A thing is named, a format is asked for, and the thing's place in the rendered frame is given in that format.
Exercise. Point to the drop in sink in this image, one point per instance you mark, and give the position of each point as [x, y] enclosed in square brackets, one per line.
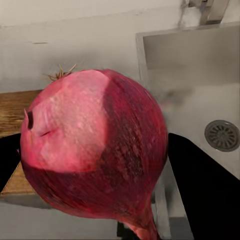
[194, 75]

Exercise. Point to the vidalia onion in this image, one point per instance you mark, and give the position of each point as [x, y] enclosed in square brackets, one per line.
[93, 145]

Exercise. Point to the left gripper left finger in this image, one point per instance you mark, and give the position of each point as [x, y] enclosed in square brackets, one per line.
[10, 151]

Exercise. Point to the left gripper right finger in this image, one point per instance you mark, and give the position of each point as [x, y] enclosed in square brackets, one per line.
[210, 193]

